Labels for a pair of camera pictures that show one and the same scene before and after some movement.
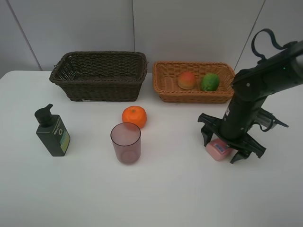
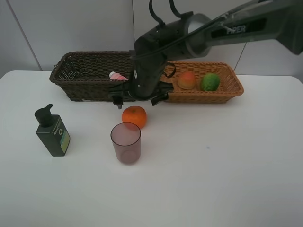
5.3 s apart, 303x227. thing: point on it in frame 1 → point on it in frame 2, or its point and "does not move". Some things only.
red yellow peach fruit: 186,80 does not move
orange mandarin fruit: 135,115 does not move
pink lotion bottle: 218,149 → 114,75
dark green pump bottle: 51,131 does not move
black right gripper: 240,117 → 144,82
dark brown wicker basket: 101,76 does not move
